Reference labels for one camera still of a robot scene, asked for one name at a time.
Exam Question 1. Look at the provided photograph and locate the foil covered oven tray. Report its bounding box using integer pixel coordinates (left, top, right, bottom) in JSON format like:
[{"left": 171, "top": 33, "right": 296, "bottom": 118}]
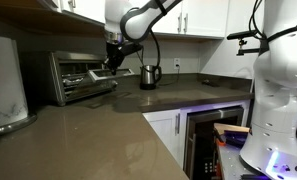
[{"left": 61, "top": 73, "right": 91, "bottom": 88}]

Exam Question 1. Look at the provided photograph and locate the white wall outlet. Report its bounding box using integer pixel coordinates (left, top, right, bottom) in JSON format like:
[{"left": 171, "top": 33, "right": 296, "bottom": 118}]
[{"left": 173, "top": 57, "right": 182, "bottom": 71}]

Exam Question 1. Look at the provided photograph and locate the white lower cabinet door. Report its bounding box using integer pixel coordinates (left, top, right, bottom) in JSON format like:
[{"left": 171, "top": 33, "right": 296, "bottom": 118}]
[{"left": 142, "top": 108, "right": 183, "bottom": 168}]

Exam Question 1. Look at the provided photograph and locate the stainless steel electric kettle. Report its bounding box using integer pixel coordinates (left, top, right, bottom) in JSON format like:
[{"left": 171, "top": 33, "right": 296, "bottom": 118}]
[{"left": 139, "top": 64, "right": 163, "bottom": 91}]

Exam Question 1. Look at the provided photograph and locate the white cabinet door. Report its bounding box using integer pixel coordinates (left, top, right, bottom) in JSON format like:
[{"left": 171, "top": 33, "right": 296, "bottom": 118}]
[
  {"left": 142, "top": 108, "right": 183, "bottom": 168},
  {"left": 150, "top": 0, "right": 184, "bottom": 35},
  {"left": 182, "top": 0, "right": 230, "bottom": 39},
  {"left": 59, "top": 0, "right": 107, "bottom": 25}
]

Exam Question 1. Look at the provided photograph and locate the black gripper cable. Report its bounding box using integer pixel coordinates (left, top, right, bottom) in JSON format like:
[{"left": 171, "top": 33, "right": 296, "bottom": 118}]
[{"left": 133, "top": 29, "right": 162, "bottom": 68}]

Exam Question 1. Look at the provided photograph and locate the white upper cabinet door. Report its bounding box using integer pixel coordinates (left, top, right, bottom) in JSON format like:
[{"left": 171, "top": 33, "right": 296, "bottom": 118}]
[
  {"left": 59, "top": 0, "right": 107, "bottom": 25},
  {"left": 150, "top": 0, "right": 184, "bottom": 35},
  {"left": 182, "top": 0, "right": 230, "bottom": 39}
]

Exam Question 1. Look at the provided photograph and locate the silver mini toaster oven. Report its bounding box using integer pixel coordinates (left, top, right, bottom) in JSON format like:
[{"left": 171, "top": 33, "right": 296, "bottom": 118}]
[{"left": 20, "top": 50, "right": 120, "bottom": 107}]

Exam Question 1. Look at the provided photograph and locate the black kettle power cord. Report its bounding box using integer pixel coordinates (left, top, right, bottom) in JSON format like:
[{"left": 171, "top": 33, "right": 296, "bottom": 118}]
[{"left": 159, "top": 67, "right": 181, "bottom": 87}]

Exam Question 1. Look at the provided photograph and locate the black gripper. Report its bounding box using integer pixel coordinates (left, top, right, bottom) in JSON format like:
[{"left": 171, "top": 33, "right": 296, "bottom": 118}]
[{"left": 105, "top": 41, "right": 126, "bottom": 76}]

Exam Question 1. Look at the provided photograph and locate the orange handled tool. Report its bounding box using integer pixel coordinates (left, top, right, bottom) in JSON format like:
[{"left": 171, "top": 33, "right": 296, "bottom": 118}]
[{"left": 215, "top": 131, "right": 227, "bottom": 148}]

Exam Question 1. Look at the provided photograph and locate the black camera on stand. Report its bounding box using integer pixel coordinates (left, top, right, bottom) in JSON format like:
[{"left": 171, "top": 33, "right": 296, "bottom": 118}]
[{"left": 226, "top": 28, "right": 260, "bottom": 57}]

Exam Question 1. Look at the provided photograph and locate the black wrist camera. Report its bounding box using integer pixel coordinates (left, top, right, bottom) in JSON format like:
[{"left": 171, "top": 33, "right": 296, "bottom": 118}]
[{"left": 121, "top": 42, "right": 145, "bottom": 58}]

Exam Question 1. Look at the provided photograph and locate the black cable bundle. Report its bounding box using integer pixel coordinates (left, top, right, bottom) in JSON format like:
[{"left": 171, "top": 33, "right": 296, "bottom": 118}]
[{"left": 247, "top": 0, "right": 297, "bottom": 54}]

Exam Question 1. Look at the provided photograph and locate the small black object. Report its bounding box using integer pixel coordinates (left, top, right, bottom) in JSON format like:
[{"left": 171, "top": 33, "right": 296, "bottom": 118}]
[{"left": 200, "top": 78, "right": 220, "bottom": 88}]

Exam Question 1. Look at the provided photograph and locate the wooden board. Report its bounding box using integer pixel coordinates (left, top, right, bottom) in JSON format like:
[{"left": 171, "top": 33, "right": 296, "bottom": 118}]
[{"left": 213, "top": 122, "right": 251, "bottom": 135}]

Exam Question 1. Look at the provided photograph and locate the metal robot mounting table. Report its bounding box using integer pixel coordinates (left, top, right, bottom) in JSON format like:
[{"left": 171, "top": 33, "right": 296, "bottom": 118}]
[{"left": 215, "top": 142, "right": 267, "bottom": 180}]

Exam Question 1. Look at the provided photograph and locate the white paper towel roll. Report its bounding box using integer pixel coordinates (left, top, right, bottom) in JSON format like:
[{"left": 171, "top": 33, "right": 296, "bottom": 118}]
[{"left": 0, "top": 34, "right": 30, "bottom": 130}]

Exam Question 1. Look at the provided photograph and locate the black under-counter oven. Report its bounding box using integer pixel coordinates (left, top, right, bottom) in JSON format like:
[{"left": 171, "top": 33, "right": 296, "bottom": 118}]
[{"left": 182, "top": 105, "right": 245, "bottom": 180}]

